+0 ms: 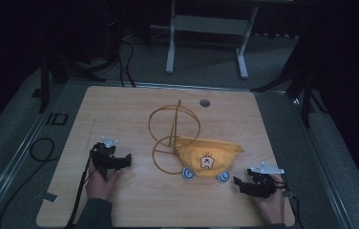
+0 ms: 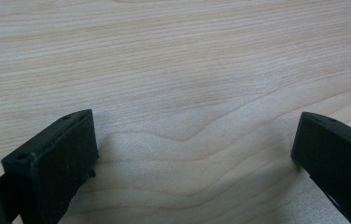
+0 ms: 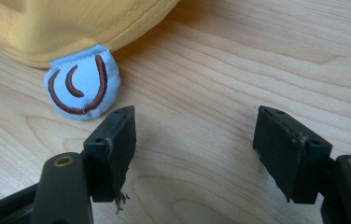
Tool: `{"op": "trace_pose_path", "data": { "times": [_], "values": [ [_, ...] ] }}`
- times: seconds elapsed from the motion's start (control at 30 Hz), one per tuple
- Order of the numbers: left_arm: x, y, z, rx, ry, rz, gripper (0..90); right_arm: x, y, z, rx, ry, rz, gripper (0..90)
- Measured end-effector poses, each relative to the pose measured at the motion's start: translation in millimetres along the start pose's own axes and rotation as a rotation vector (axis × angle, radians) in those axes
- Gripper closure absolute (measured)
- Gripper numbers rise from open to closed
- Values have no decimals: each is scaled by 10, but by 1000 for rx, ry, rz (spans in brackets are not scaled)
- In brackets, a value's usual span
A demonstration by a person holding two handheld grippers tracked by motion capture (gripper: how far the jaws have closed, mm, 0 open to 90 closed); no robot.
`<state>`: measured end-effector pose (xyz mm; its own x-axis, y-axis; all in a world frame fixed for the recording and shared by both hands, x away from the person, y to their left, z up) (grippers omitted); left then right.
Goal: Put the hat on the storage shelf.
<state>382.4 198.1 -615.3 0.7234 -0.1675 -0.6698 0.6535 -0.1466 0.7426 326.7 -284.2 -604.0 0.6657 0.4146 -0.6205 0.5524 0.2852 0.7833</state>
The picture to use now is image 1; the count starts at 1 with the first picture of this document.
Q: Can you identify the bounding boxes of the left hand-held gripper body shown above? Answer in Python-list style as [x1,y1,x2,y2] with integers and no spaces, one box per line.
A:
[90,135,121,179]

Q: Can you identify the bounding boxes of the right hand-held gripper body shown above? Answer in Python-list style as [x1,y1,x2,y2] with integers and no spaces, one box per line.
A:
[246,161,286,199]

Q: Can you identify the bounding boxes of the yellow hat with cartoon print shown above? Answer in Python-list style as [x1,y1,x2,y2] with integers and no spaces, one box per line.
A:
[174,136,245,184]

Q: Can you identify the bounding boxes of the golden wire hat rack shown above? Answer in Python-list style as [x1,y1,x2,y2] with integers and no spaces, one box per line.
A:
[148,98,201,176]

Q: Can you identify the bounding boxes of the person's right hand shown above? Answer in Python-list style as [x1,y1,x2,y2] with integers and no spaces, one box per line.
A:
[253,175,286,225]

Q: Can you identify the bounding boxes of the person's left hand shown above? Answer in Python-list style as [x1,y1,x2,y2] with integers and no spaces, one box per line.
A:
[85,164,122,202]

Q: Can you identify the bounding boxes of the black floor tape marks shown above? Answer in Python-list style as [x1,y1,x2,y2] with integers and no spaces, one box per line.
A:
[45,113,70,127]

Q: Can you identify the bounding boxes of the black tripod stand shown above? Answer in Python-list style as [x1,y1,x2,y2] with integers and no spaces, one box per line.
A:
[37,37,107,115]
[251,31,329,130]

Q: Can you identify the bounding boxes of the white metal stand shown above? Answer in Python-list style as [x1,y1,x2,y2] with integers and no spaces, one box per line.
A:
[165,0,260,80]

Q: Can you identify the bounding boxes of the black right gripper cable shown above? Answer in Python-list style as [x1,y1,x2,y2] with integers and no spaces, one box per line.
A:
[276,175,306,229]

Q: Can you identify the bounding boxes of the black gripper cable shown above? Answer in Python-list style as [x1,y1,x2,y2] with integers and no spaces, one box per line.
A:
[64,150,100,229]
[276,175,306,229]

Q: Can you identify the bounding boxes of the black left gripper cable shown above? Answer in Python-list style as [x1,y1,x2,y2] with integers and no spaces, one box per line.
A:
[64,150,100,229]

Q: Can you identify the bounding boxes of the black looped floor cable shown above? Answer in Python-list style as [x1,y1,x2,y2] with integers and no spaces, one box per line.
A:
[0,137,56,229]

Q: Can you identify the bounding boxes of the black cables behind table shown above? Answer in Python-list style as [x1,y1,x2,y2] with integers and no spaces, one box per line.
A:
[104,0,137,89]

